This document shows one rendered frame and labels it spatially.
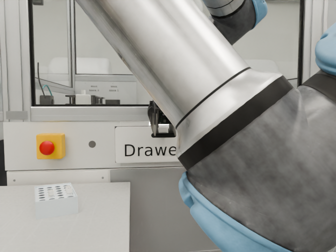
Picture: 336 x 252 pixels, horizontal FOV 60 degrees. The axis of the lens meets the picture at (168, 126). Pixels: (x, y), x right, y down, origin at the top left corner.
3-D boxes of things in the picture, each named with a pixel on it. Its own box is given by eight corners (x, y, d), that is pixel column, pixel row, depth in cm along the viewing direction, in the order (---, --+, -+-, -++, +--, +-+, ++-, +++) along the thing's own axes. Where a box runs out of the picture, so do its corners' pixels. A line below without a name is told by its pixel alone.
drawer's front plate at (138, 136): (208, 160, 92) (208, 126, 91) (115, 163, 89) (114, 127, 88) (206, 159, 94) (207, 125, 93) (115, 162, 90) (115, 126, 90)
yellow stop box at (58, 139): (61, 159, 83) (61, 134, 83) (35, 160, 83) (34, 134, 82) (65, 156, 88) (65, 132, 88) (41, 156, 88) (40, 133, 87)
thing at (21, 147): (322, 162, 99) (324, 119, 98) (4, 170, 87) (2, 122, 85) (229, 134, 193) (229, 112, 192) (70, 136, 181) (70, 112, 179)
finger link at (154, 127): (148, 146, 84) (153, 121, 79) (147, 133, 89) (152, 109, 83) (158, 147, 85) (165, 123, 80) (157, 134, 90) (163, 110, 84)
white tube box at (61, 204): (78, 213, 63) (77, 196, 63) (35, 219, 60) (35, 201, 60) (70, 197, 75) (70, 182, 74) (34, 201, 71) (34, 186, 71)
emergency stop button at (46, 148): (53, 155, 81) (53, 141, 81) (38, 155, 80) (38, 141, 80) (56, 153, 84) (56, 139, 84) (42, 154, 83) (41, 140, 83)
